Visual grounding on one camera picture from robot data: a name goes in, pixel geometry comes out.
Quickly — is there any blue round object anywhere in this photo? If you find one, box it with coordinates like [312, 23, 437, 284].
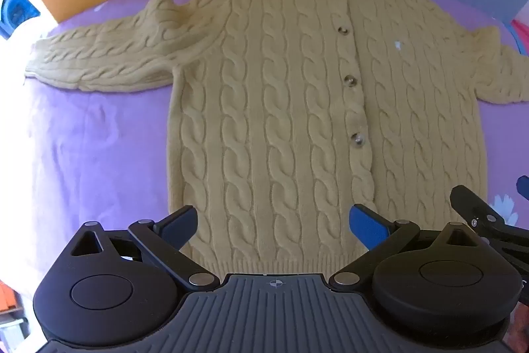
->
[0, 0, 40, 39]

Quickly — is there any pink and blue pillow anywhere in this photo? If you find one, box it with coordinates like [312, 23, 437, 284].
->
[509, 20, 529, 56]

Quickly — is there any yellow cable-knit cardigan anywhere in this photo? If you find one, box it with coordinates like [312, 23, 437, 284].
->
[26, 0, 528, 275]

